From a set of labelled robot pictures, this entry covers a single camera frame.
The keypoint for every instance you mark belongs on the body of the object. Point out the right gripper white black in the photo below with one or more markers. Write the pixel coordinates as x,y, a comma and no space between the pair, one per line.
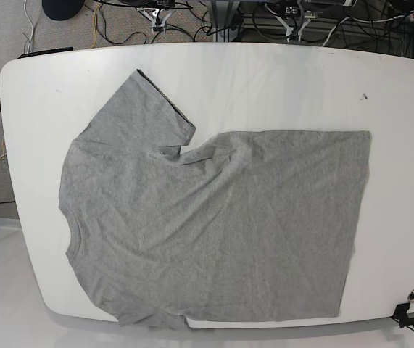
157,17

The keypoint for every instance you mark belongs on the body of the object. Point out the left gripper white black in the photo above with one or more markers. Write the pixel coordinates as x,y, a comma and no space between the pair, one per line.
295,26

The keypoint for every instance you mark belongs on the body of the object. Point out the grey t-shirt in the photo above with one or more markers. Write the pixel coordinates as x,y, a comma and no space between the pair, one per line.
248,227

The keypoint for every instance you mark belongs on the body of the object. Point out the metal frame stand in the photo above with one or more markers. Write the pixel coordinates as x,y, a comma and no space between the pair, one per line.
225,20

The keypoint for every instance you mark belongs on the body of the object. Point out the black clamp with cable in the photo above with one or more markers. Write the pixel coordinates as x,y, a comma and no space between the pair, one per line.
401,317

